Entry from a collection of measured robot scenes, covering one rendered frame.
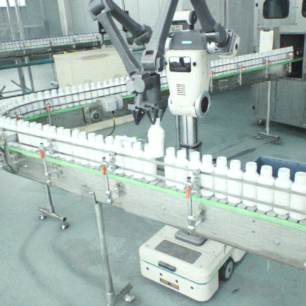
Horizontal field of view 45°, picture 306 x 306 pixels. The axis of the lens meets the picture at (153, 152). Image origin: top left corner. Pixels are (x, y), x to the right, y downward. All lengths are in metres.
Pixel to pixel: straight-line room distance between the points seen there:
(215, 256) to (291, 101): 3.30
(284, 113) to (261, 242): 4.07
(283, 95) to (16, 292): 4.08
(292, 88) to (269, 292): 3.28
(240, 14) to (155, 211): 7.05
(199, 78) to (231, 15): 6.18
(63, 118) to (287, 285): 2.11
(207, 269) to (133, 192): 0.83
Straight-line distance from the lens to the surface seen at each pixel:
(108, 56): 5.90
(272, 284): 2.66
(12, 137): 2.33
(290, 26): 5.25
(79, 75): 5.70
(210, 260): 2.38
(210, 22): 1.87
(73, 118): 3.22
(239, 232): 1.48
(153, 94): 1.49
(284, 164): 2.02
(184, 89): 2.12
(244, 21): 8.52
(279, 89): 5.41
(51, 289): 2.75
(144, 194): 1.67
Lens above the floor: 1.71
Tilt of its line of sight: 21 degrees down
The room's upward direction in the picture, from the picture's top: 4 degrees counter-clockwise
